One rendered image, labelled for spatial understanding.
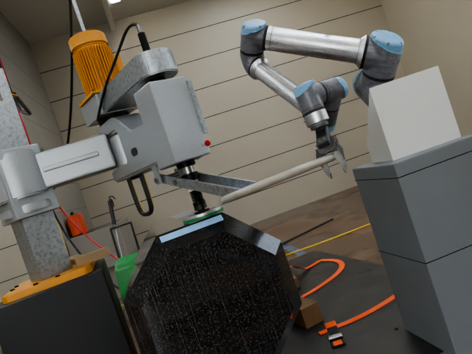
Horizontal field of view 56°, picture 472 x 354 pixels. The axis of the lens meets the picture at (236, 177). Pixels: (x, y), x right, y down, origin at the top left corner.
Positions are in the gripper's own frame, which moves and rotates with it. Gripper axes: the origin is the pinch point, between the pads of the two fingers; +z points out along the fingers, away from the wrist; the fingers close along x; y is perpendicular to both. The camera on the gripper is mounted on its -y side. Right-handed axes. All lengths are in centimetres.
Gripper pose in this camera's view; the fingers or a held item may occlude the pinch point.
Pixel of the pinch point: (337, 173)
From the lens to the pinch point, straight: 171.7
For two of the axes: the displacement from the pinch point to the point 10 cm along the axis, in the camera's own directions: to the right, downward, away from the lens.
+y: 3.9, -1.0, 9.1
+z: 3.7, 9.3, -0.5
